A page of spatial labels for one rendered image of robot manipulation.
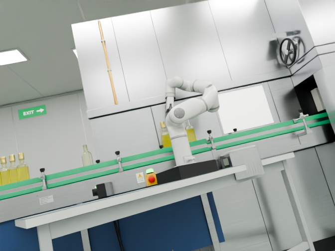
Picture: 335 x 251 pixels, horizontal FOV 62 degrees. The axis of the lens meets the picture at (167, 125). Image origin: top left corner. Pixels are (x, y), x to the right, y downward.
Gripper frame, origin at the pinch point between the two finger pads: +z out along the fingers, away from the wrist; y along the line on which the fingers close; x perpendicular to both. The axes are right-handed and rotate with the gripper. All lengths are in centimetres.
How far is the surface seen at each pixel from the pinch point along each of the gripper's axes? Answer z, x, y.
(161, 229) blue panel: 72, -5, 13
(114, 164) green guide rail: 34, -35, 13
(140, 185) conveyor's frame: 46, -18, 15
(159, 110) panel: -9.2, -6.7, -12.0
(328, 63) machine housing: -37, 104, 25
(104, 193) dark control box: 51, -38, 23
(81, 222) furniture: 62, -40, 71
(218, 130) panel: 4.7, 37.4, -11.3
